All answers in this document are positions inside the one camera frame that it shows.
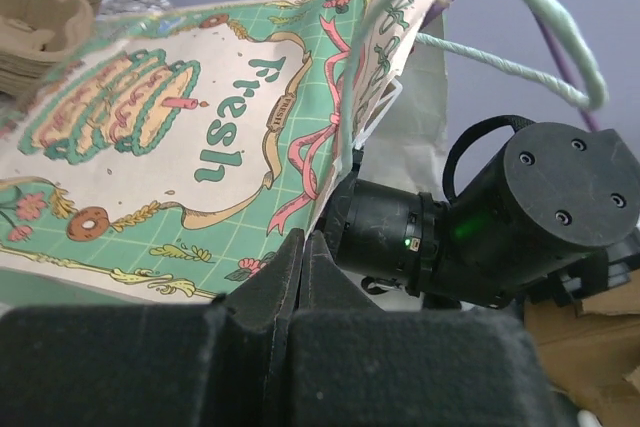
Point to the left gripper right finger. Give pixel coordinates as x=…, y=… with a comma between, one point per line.
x=322, y=284

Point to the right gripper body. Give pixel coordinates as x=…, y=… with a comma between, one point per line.
x=387, y=235

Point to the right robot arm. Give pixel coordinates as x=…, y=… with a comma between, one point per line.
x=545, y=211

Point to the cardboard cup carrier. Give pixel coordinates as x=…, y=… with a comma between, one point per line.
x=37, y=34

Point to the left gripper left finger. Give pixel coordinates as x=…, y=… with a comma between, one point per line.
x=268, y=298

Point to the brown cardboard box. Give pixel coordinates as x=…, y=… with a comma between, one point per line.
x=590, y=350

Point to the green Fresh paper bag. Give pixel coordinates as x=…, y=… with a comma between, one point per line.
x=166, y=160

